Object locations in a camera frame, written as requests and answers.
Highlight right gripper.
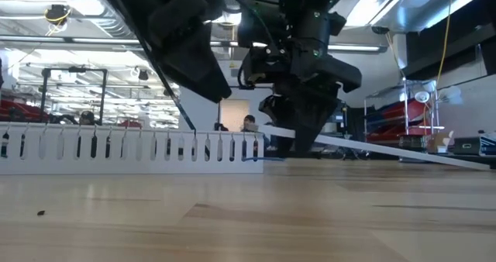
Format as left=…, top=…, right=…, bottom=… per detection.
left=236, top=0, right=363, bottom=153

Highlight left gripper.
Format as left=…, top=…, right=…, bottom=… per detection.
left=146, top=0, right=233, bottom=104

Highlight white duct cover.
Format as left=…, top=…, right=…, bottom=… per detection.
left=257, top=123, right=492, bottom=173

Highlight white slotted cable duct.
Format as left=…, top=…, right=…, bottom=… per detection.
left=0, top=121, right=266, bottom=176

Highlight person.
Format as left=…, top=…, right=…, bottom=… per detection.
left=240, top=114, right=260, bottom=133
left=78, top=110, right=97, bottom=126

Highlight long ceiling light strip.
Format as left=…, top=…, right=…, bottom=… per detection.
left=208, top=39, right=388, bottom=54

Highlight red storage rack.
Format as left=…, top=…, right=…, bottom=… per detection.
left=363, top=75, right=441, bottom=157

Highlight black ceiling device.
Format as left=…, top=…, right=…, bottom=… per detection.
left=43, top=4, right=71, bottom=27

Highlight grey equipment box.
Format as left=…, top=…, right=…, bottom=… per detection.
left=453, top=136, right=482, bottom=157

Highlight red storage bins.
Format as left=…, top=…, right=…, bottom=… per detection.
left=0, top=98, right=50, bottom=123

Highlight blue white box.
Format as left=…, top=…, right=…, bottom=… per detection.
left=479, top=132, right=496, bottom=157

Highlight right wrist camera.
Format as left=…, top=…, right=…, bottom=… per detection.
left=238, top=54, right=274, bottom=91

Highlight black aluminium table frame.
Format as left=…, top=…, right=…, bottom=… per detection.
left=265, top=148, right=496, bottom=168

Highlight black background gantry frame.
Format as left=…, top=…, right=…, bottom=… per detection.
left=40, top=67, right=109, bottom=126

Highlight long yellow room cable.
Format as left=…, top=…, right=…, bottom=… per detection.
left=436, top=0, right=456, bottom=89

